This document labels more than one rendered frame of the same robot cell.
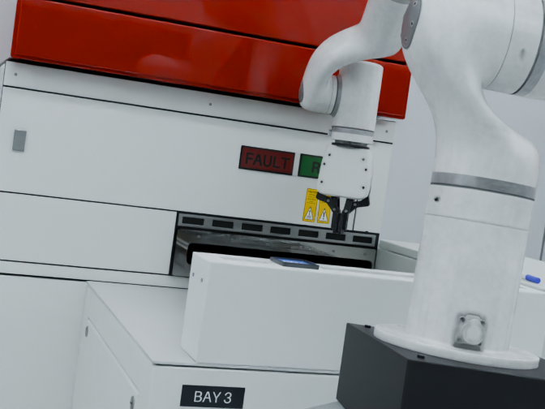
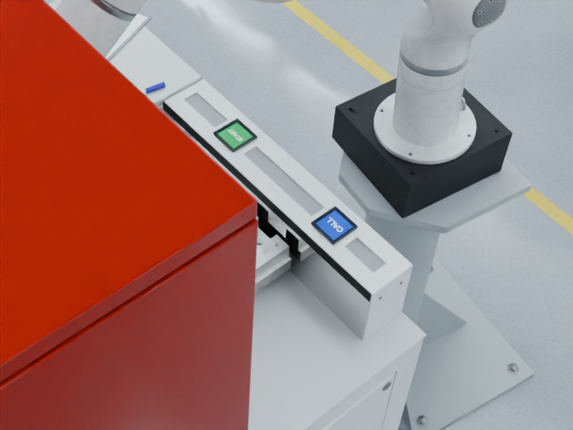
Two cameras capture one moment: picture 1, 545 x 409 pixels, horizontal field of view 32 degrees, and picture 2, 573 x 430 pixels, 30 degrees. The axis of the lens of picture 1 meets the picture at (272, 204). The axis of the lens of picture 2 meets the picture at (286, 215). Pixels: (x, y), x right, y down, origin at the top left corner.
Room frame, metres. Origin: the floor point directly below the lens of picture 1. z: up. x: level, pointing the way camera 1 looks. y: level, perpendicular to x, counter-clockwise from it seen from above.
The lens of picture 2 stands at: (1.90, 0.92, 2.37)
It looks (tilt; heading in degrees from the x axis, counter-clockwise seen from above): 51 degrees down; 245
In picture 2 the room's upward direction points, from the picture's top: 5 degrees clockwise
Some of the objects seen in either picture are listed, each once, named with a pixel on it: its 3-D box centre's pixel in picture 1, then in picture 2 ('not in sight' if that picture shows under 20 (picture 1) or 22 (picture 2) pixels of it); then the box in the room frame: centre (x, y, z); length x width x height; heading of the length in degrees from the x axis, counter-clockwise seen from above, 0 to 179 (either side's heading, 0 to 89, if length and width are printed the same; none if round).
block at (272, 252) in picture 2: not in sight; (265, 256); (1.47, -0.07, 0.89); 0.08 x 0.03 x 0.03; 20
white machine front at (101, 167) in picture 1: (200, 191); not in sight; (1.91, 0.15, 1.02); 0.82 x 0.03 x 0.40; 110
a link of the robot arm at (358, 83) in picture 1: (355, 95); not in sight; (1.85, -0.13, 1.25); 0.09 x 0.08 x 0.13; 101
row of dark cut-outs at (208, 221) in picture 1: (280, 230); not in sight; (1.97, -0.02, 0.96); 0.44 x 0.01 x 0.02; 110
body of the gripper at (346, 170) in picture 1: (347, 169); not in sight; (1.85, -0.14, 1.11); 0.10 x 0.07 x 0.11; 74
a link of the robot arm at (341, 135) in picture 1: (350, 136); not in sight; (1.85, -0.13, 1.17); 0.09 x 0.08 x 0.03; 74
